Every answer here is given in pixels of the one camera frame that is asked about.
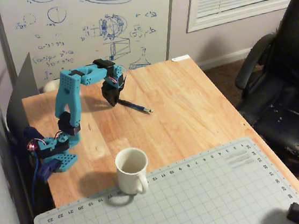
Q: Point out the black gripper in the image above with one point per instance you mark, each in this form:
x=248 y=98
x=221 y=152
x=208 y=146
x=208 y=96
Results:
x=110 y=97

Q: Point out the white ceramic mug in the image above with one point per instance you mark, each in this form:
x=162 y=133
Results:
x=130 y=177

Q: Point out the grey gridded cutting mat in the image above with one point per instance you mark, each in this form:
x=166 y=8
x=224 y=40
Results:
x=176 y=203

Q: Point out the dark blue pen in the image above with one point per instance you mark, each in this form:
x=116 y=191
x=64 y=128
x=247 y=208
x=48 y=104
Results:
x=135 y=106

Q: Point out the small white tag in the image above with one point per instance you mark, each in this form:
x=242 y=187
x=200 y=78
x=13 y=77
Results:
x=180 y=58

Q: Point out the whiteboard with blue drawings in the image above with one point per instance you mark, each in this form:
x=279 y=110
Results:
x=88 y=27

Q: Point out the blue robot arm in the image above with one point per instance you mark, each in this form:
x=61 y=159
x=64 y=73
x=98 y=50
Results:
x=67 y=91

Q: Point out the white round object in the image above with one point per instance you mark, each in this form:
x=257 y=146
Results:
x=51 y=86

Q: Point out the black leather office chair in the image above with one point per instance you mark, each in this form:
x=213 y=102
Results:
x=288 y=96

